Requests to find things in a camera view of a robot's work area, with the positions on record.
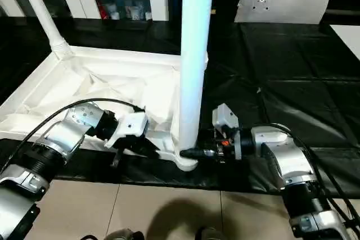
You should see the white plastic table top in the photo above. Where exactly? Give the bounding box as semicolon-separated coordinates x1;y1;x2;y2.
0;45;209;173

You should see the white plastic table leg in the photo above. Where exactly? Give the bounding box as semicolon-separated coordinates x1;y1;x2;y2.
15;0;74;61
179;0;216;153

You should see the dark right robot foot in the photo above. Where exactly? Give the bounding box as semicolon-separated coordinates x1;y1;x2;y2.
195;226;226;240

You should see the dark robot foot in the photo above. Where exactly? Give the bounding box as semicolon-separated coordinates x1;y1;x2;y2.
106;228;144;240
195;226;226;240

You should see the dark left robot foot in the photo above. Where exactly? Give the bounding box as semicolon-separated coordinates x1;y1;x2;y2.
106;228;144;240

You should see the black work mat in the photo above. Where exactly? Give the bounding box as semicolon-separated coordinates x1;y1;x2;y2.
0;16;360;198

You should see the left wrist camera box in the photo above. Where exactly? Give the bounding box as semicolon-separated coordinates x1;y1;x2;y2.
103;112;150;150

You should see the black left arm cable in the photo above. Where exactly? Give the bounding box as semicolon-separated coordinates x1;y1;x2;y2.
0;98;146;173

